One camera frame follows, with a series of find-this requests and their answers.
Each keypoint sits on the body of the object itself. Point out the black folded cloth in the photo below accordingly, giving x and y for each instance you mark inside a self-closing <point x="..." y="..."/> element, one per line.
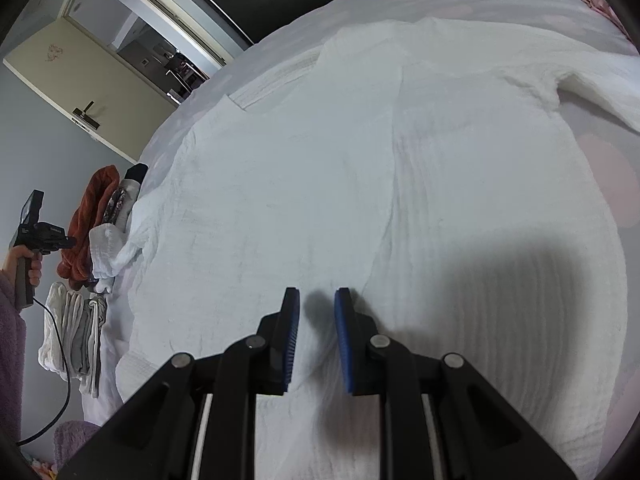
<point x="136" y="172"/>

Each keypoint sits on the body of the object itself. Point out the purple fleece robe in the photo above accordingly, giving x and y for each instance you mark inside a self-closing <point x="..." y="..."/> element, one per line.
<point x="75" y="440"/>

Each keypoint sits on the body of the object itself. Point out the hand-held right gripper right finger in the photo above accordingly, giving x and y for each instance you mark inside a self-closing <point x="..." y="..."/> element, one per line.
<point x="345" y="340"/>

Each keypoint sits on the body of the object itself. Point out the grey folded garment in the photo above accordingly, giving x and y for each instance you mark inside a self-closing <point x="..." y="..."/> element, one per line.
<point x="82" y="340"/>

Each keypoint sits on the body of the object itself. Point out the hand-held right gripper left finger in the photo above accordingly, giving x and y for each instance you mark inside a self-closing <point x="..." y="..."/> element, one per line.
<point x="290" y="340"/>

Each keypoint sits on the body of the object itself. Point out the stack of folded clothes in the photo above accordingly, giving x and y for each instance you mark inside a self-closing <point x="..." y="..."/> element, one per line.
<point x="97" y="360"/>

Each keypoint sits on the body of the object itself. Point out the patterned grey folded cloth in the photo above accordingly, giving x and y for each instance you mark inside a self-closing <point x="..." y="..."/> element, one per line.
<point x="117" y="205"/>

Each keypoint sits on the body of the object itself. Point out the person's left hand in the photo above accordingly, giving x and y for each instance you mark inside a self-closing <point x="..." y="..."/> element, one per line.
<point x="35" y="272"/>

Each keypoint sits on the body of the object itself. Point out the beige door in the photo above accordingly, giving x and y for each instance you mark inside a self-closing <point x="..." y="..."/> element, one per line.
<point x="65" y="75"/>

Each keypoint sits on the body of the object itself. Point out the rust red fleece cloth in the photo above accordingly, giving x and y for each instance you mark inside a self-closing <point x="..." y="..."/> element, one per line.
<point x="82" y="220"/>

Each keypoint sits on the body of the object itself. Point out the pile of white grey clothes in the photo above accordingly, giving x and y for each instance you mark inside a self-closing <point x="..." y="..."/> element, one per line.
<point x="57" y="325"/>

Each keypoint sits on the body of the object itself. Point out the white textured shirt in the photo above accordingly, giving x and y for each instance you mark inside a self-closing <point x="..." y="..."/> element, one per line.
<point x="350" y="160"/>

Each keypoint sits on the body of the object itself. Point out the person's left forearm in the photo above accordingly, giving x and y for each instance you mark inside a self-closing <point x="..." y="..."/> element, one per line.
<point x="10" y="350"/>

